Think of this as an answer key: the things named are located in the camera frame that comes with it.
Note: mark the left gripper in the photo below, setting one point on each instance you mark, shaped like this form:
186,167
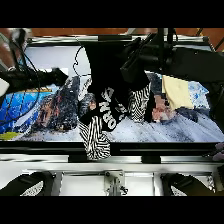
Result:
58,76

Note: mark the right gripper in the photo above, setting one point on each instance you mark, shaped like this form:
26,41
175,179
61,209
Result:
150,56

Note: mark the black shirt with striped sleeves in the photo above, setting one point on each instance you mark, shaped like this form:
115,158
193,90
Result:
106,83

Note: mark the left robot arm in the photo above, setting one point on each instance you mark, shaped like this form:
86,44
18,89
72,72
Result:
23,80

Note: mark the pale yellow garment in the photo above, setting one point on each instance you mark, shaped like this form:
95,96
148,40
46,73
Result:
176,91

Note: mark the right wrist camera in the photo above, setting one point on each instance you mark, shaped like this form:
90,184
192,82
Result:
160,36

